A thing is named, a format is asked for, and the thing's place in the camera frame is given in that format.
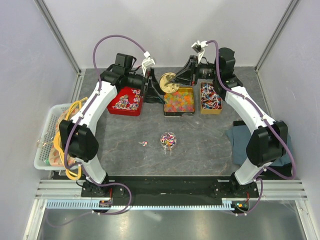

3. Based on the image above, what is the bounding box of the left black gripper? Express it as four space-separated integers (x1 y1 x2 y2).
124 68 165 105

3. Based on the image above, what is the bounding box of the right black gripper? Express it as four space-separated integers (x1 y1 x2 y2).
170 55 221 87

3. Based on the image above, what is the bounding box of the round wooden jar lid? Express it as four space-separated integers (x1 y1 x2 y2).
159 72 180 94

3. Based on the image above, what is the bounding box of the red candy tray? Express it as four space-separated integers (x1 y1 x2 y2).
107 86 143 117

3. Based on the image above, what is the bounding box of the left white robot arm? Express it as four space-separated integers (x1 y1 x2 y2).
59 51 164 197

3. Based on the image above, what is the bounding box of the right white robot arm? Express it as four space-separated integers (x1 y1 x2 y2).
171 44 289 197

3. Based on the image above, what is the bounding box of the gold gummy tin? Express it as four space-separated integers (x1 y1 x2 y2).
163 87 196 117

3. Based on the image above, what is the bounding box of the gold lollipop tin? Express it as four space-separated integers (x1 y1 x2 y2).
200 82 223 115

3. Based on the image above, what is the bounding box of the clear glass jar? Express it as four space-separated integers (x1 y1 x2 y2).
160 132 177 151

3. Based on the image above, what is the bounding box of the stray swirl lollipop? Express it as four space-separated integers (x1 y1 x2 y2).
139 141 148 147

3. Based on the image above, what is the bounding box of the yellow clothes hanger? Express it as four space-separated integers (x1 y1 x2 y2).
63 97 88 181

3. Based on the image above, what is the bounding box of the folded blue-grey cloth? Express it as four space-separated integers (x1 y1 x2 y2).
226 120 293 167

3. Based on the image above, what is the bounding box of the patterned pink cloth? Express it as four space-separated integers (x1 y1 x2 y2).
48 106 79 167

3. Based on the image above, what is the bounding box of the white plastic basket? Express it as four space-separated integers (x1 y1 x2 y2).
33 103 100 171

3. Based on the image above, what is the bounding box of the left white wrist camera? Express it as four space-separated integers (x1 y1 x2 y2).
141 51 156 77

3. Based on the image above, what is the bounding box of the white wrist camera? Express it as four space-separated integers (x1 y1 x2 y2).
191 40 208 63
141 51 156 77

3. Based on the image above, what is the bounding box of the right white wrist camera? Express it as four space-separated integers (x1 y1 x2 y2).
191 40 208 63

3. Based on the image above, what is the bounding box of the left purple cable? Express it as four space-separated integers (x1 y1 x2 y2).
44 35 151 228

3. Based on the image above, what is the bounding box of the purple cable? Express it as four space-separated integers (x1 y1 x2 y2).
203 39 297 217
44 35 151 228

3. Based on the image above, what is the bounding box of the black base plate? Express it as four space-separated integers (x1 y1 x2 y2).
81 176 259 205

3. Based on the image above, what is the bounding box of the grey slotted cable duct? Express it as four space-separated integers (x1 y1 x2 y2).
46 199 235 211

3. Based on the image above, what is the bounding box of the aluminium frame rail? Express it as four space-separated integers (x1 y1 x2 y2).
35 180 308 201

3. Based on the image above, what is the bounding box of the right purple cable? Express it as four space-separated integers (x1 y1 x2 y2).
203 39 297 217

